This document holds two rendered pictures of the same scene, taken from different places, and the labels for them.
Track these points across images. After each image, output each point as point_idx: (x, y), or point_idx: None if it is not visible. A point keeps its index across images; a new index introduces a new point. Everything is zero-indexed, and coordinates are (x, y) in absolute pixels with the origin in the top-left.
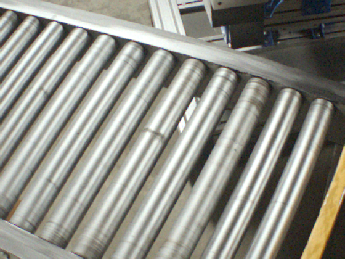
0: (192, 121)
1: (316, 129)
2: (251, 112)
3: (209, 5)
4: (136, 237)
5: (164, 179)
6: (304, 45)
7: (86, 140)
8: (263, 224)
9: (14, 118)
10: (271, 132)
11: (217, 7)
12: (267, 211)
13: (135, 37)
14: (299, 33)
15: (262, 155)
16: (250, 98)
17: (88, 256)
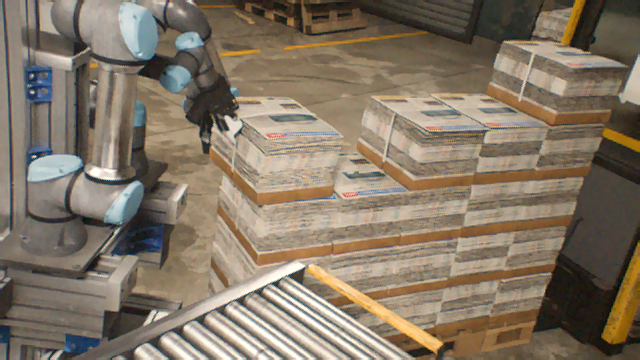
0: (266, 330)
1: (305, 288)
2: (275, 306)
3: (96, 318)
4: None
5: (308, 356)
6: (60, 358)
7: None
8: (360, 332)
9: None
10: (296, 304)
11: (120, 307)
12: (349, 329)
13: (162, 330)
14: (47, 353)
15: (311, 313)
16: (265, 302)
17: None
